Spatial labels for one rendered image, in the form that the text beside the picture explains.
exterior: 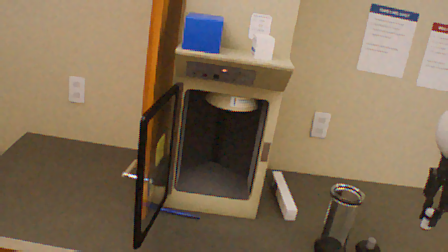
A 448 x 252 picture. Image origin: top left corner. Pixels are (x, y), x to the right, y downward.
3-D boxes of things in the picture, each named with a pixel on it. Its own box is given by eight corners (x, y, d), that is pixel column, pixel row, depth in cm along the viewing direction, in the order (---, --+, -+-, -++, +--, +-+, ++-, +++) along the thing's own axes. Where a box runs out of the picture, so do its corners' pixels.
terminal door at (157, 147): (166, 197, 138) (179, 82, 123) (135, 252, 110) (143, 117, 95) (164, 197, 138) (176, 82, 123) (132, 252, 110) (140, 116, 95)
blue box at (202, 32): (185, 42, 120) (189, 11, 116) (219, 47, 120) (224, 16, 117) (181, 49, 110) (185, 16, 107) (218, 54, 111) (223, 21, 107)
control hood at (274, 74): (176, 73, 124) (180, 41, 120) (283, 89, 125) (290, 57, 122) (170, 85, 113) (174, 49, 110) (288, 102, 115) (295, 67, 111)
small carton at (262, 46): (250, 54, 118) (253, 33, 115) (267, 56, 119) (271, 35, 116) (253, 58, 113) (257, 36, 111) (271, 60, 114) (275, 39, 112)
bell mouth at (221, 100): (206, 89, 145) (209, 74, 143) (257, 96, 146) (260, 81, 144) (203, 106, 129) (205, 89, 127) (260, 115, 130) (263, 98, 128)
